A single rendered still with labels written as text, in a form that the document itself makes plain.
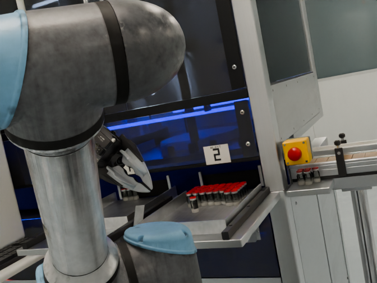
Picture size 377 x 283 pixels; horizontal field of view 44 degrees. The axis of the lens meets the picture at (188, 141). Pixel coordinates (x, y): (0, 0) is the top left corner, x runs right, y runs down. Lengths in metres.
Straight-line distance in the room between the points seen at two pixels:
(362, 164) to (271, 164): 0.28
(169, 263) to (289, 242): 0.79
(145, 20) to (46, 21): 0.10
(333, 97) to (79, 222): 5.52
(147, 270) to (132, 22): 0.43
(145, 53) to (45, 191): 0.22
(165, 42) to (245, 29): 0.94
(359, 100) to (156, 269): 5.36
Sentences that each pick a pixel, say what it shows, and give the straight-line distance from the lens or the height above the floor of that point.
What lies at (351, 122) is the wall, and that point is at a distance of 6.07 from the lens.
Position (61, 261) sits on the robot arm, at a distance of 0.72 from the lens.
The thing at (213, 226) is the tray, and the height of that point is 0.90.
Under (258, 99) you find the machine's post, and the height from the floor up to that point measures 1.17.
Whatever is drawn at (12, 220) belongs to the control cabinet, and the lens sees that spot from 1.91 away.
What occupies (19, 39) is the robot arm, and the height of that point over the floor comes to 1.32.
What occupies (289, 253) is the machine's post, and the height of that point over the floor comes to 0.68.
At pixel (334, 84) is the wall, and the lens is 6.04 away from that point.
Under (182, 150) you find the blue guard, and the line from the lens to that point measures 1.56.
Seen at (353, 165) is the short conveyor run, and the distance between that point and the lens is 1.54.
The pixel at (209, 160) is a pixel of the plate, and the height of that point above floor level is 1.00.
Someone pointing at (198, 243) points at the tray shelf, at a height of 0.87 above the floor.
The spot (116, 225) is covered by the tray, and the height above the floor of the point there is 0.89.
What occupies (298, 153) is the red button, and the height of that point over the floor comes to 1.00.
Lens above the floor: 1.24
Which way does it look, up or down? 6 degrees down
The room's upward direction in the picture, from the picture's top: 11 degrees counter-clockwise
